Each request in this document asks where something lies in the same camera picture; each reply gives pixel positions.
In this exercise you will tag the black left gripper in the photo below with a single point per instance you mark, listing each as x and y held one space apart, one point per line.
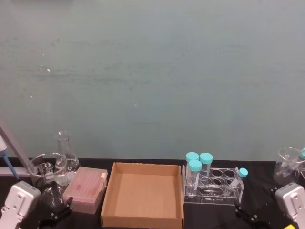
38 223

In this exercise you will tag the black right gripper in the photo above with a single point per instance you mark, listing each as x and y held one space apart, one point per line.
267 224

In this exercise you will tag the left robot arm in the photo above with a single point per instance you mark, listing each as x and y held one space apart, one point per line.
19 205

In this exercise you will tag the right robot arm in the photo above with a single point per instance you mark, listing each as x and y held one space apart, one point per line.
291 202

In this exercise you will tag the clear pink pipette tip box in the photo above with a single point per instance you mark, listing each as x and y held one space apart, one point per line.
84 190

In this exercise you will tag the clear glass beaker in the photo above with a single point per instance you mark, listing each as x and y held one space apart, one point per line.
39 171

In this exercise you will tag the small tube with teal cap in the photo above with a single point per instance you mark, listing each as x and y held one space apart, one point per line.
242 172

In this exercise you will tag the wide-mouthed clear glass flask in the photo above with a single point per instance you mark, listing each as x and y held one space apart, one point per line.
286 171

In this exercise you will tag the clear glass conical flask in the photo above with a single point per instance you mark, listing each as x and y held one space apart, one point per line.
69 162

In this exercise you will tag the clear acrylic tube rack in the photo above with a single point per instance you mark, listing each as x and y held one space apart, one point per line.
214 199

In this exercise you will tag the black table cloth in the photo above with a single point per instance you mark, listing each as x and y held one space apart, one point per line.
214 217

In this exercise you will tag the grey metal stand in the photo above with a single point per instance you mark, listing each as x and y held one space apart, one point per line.
16 152

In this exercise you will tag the large tube with teal cap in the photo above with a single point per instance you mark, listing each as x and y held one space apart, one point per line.
192 156
195 165
206 158

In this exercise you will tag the white and blue pipette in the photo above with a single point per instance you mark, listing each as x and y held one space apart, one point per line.
5 152

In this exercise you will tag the brown cardboard tray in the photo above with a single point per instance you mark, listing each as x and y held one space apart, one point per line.
143 190

